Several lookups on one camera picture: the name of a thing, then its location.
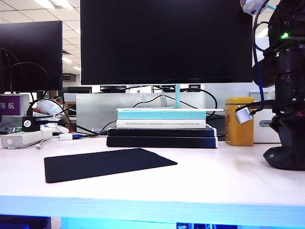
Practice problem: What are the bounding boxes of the white purple plush toy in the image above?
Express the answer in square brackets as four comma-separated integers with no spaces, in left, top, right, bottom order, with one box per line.
[240,0,279,16]

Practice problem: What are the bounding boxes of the black looping cable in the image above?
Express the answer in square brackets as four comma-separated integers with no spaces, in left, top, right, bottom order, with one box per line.
[0,47,51,94]

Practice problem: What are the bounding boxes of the stack of books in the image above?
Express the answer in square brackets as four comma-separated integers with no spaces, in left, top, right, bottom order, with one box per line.
[75,91,208,135]

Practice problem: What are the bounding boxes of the thin black book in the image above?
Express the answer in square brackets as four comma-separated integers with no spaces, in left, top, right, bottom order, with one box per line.
[107,125,217,138]

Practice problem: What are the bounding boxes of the white printed bottle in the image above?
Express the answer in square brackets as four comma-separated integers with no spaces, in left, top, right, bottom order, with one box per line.
[36,99,65,118]

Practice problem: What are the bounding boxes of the smaller black monitor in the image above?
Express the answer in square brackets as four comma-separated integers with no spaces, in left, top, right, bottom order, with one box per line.
[0,20,63,94]

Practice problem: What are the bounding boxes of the black monitor cable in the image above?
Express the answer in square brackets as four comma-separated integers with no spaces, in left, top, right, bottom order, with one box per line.
[179,88,226,139]

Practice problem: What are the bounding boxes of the purple name sign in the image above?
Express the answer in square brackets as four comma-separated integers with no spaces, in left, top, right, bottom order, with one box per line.
[0,94,30,116]

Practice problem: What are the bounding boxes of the white power strip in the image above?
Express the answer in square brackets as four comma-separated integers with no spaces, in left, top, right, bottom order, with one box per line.
[0,128,53,149]

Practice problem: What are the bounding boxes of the yellow tin box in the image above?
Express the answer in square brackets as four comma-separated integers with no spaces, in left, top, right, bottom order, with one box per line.
[224,96,254,146]

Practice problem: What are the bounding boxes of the white book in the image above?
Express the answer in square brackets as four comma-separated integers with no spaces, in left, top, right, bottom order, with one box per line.
[116,119,206,129]

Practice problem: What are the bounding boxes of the white cable with plug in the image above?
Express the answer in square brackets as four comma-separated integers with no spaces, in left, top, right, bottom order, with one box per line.
[35,136,60,150]

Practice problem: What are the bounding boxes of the dark keyboard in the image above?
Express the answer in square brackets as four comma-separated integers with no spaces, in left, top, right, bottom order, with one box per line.
[106,135,219,149]

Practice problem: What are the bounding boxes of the black desk cable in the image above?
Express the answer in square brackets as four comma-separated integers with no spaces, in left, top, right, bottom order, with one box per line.
[40,118,119,137]

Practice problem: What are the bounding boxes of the large black monitor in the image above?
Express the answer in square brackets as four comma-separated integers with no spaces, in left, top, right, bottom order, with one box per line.
[80,0,254,86]

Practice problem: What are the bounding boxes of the teal book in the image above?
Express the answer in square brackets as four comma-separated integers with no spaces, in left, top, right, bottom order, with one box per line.
[116,110,206,121]

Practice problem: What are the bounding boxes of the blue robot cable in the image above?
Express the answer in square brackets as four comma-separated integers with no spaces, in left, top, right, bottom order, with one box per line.
[253,35,265,108]

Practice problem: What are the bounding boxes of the black mouse pad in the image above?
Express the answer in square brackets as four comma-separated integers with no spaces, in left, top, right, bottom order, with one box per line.
[43,147,178,184]

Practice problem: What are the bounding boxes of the black computer mouse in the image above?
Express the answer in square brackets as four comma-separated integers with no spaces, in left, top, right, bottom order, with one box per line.
[263,146,305,171]

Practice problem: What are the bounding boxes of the black cube charger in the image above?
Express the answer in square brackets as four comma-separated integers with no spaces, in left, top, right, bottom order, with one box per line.
[21,115,41,132]

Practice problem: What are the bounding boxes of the light blue monitor stand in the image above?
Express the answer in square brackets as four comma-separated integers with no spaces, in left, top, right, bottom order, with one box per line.
[115,83,225,112]

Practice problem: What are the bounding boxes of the white tissue box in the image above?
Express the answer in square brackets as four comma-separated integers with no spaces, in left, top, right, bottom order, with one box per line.
[253,101,284,144]

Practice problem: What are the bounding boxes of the white usb adapter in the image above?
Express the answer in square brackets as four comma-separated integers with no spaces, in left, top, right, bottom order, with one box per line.
[58,133,84,141]

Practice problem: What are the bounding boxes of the silver cylindrical wrist camera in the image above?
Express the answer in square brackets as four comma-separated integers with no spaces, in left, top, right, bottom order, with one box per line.
[234,104,254,125]

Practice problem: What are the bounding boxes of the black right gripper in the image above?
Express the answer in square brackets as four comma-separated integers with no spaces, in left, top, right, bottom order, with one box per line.
[269,111,305,150]

